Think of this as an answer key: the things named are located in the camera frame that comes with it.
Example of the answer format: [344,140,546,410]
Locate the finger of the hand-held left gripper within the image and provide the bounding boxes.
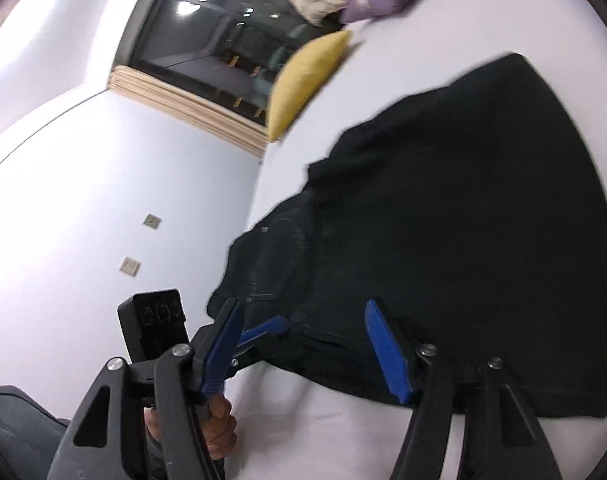
[233,314,290,377]

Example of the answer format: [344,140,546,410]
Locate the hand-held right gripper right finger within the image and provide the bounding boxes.
[364,297,564,480]

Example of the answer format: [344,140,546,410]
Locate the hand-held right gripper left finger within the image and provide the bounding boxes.
[46,297,246,480]

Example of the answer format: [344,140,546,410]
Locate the black pants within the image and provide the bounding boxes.
[206,52,607,420]

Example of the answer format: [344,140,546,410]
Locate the person's left hand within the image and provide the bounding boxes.
[143,392,239,462]

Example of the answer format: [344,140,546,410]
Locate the person's grey clothing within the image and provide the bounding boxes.
[0,385,70,480]

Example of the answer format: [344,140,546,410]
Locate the beige curtain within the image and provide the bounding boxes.
[107,66,268,157]

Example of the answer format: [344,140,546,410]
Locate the yellow pillow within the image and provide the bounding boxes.
[266,30,354,143]

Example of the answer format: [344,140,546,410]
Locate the dark glass window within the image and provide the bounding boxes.
[112,0,379,126]

